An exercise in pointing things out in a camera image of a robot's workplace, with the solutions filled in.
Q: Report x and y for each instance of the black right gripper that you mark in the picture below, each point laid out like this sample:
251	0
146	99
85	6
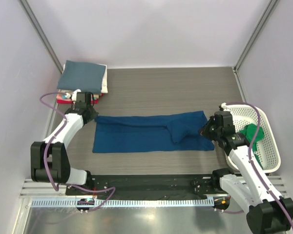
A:
210	128

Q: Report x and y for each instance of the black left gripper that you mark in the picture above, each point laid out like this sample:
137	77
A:
92	115

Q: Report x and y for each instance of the dark blue t shirt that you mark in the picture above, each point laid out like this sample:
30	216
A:
137	134

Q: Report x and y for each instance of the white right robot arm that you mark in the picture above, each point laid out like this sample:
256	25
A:
267	211

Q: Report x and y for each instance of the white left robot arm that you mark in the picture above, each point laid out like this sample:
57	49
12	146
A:
48	158

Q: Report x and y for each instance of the tan folded t shirt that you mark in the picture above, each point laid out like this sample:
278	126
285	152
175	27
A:
71	92

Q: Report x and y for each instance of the teal folded t shirt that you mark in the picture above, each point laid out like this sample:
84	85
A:
64	97

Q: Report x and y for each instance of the red folded t shirt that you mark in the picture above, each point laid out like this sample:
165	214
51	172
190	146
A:
93	102

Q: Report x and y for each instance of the salmon pink folded t shirt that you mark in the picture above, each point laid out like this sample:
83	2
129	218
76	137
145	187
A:
67	99

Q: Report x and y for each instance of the slate blue folded t shirt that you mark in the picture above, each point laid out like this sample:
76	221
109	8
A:
81	76

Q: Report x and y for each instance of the white perforated laundry basket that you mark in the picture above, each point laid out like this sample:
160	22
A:
266	152

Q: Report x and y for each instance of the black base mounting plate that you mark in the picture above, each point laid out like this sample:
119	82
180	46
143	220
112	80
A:
158	187

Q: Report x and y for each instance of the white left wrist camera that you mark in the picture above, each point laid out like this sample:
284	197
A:
74	95

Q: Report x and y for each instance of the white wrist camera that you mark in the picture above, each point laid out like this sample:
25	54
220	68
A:
224	107
74	95

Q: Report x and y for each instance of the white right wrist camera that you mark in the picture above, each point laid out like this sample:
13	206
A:
224	107

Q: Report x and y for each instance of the white slotted cable duct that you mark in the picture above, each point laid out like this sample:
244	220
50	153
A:
91	203

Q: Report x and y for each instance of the left aluminium frame post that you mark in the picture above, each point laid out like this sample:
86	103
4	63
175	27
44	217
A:
40	32

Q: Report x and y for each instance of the aluminium frame post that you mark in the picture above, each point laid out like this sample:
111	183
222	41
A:
40	32
272	4

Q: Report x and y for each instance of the right aluminium frame post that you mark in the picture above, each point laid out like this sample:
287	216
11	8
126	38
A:
272	4

